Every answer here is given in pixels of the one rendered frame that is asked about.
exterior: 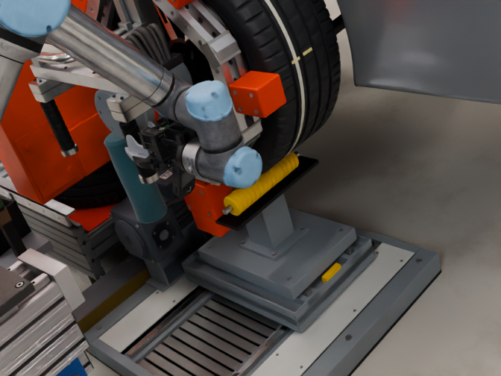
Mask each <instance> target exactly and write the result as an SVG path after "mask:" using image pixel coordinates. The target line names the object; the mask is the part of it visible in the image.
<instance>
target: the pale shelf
mask: <svg viewBox="0 0 501 376"><path fill-rule="evenodd" d="M22 241H23V243H24V245H25V247H26V248H27V250H28V249H29V248H32V249H33V250H35V251H38V252H39V253H41V254H46V253H47V252H49V251H50V250H52V249H53V245H52V244H51V241H50V240H49V239H46V238H45V237H43V236H40V235H39V234H36V233H35V232H33V231H31V232H30V233H29V234H28V235H26V236H25V237H24V238H22ZM17 261H18V259H17V258H16V257H15V254H14V252H13V250H12V248H10V249H9V250H7V251H6V252H5V253H3V255H2V256H0V266H2V267H4V268H6V269H8V268H9V267H10V266H12V265H13V264H14V263H16V262H17Z"/></svg>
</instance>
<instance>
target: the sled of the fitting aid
mask: <svg viewBox="0 0 501 376"><path fill-rule="evenodd" d="M214 236H215V235H213V234H212V237H214ZM356 237H357V239H356V240H355V241H354V242H353V243H352V244H351V245H350V246H349V247H348V248H347V249H346V250H345V251H344V252H343V253H342V254H341V255H340V256H339V257H338V258H337V259H336V260H335V261H334V262H333V263H332V264H331V265H330V266H329V267H327V268H326V269H325V270H324V271H323V272H322V273H321V274H320V275H319V276H318V277H317V278H316V279H315V280H314V281H313V282H312V283H311V284H310V285H309V286H308V287H307V288H306V289H305V290H304V291H303V292H302V293H301V294H300V295H299V296H298V297H296V299H295V300H292V299H290V298H287V297H285V296H283V295H281V294H278V293H276V292H273V291H271V290H269V289H266V288H265V287H262V286H260V285H257V284H255V283H252V282H250V281H247V280H245V279H244V278H241V277H239V276H237V275H234V274H232V273H229V272H227V271H224V270H223V269H220V268H218V267H216V266H213V265H211V264H208V263H206V262H204V261H202V260H201V258H200V255H199V253H198V249H199V248H200V247H202V246H203V245H200V246H199V247H198V249H197V250H196V251H195V252H193V253H192V254H191V255H189V256H188V257H187V258H186V259H185V260H184V261H183V262H182V263H181V264H182V267H183V269H184V272H185V273H186V276H187V279H188V281H191V282H193V283H196V284H197V285H199V286H202V287H204V288H206V289H208V290H210V291H212V292H214V293H217V294H219V295H221V296H223V297H225V298H227V299H229V300H231V301H234V302H236V303H237V304H240V305H242V306H244V307H246V308H248V309H250V310H252V311H254V312H257V313H259V314H261V315H263V316H265V317H267V318H270V319H272V320H274V321H276V322H278V323H280V324H282V325H285V326H286V327H288V328H291V329H292V330H295V331H297V332H299V333H302V332H303V331H304V330H305V329H306V328H307V327H308V326H309V325H310V324H311V323H312V322H313V321H314V320H315V319H316V318H317V317H318V316H319V315H320V314H321V313H322V312H323V311H324V309H325V308H326V307H327V306H328V305H329V304H330V303H331V302H332V301H333V300H334V299H335V298H336V297H337V296H338V295H339V294H340V293H341V292H342V291H343V290H344V289H345V288H346V287H347V286H348V285H349V284H350V283H351V282H352V281H353V280H354V279H355V278H356V277H357V276H358V275H359V273H360V272H361V271H362V270H363V269H364V268H365V267H366V266H367V265H368V264H369V263H370V262H371V261H372V260H373V259H374V258H375V256H374V250H373V246H372V242H371V239H370V238H367V237H365V236H361V235H358V234H357V235H356ZM210 239H212V238H210ZM208 241H209V240H208ZM208 241H207V242H208ZM207 242H205V243H207ZM205 243H204V244H205Z"/></svg>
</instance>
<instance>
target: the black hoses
mask: <svg viewBox="0 0 501 376"><path fill-rule="evenodd" d="M125 41H127V42H128V43H130V44H131V45H132V46H134V47H135V48H137V49H139V50H140V51H141V52H143V53H144V54H146V55H147V56H149V57H150V58H151V59H153V60H155V61H156V62H157V63H158V64H160V65H161V66H163V67H165V68H166V69H167V70H168V71H170V70H171V69H173V68H174V67H176V66H178V65H180V64H181V63H183V62H184V60H183V56H182V54H181V53H174V52H173V53H172V54H171V51H170V48H169V47H168V43H167V42H168V41H170V39H169V36H165V34H164V33H163V30H162V28H161V27H160V26H159V25H158V24H155V23H152V24H150V25H148V26H147V27H145V26H138V27H137V28H135V29H134V30H133V32H132V33H131V34H129V35H128V36H126V37H125Z"/></svg>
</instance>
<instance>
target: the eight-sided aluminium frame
mask: <svg viewBox="0 0 501 376"><path fill-rule="evenodd" d="M152 1H153V2H154V3H155V4H156V5H157V6H158V7H159V8H160V9H161V10H162V11H163V12H164V14H165V15H167V17H168V18H169V19H170V20H171V21H172V22H173V23H174V24H175V25H176V26H177V27H178V28H179V29H180V30H181V31H182V32H183V33H184V34H185V35H186V36H187V37H188V38H189V39H190V40H191V41H192V42H193V43H194V44H195V45H196V47H197V48H198V49H199V50H200V51H201V52H202V53H203V54H204V55H205V57H206V59H207V60H208V62H209V65H210V68H211V71H212V75H213V77H214V80H215V81H220V82H222V83H223V84H224V85H225V87H226V88H227V92H228V95H229V96H230V97H231V100H232V103H233V98H232V96H231V93H230V89H229V85H230V84H231V83H233V82H234V81H236V80H237V79H239V78H240V77H242V76H243V75H245V74H246V71H245V68H244V64H243V62H242V57H241V55H240V53H241V50H240V48H239V47H238V44H237V42H236V39H235V38H234V37H233V36H232V35H231V33H230V32H229V30H226V29H225V28H224V27H223V26H222V25H221V24H220V23H219V22H218V21H217V20H216V19H215V18H214V17H213V15H212V14H211V13H210V12H209V11H208V10H207V9H206V8H205V7H204V6H203V5H202V4H201V3H200V2H199V1H198V0H194V1H192V2H190V3H188V4H187V5H185V6H183V7H182V8H180V9H177V8H176V7H174V6H173V5H172V4H170V3H169V2H168V1H167V0H152ZM115 8H116V6H115V4H114V1H113V0H87V5H86V14H87V15H89V16H91V17H92V18H93V19H95V20H96V21H98V22H99V23H101V24H102V25H103V26H105V27H106V28H108V29H111V25H112V21H113V15H114V11H115ZM233 110H234V113H235V115H236V120H237V122H238V125H239V130H240V132H241V135H242V138H243V140H244V144H245V146H248V147H251V148H252V147H253V145H254V143H255V142H256V140H257V139H258V138H259V137H260V134H261V133H262V125H261V119H260V118H259V117H257V116H249V115H245V114H241V113H237V112H236V108H235V105H234V103H233ZM195 179H198V180H201V181H205V182H208V183H211V185H213V184H215V185H218V186H220V185H222V184H221V183H219V182H215V181H211V180H209V179H206V178H202V177H198V176H195Z"/></svg>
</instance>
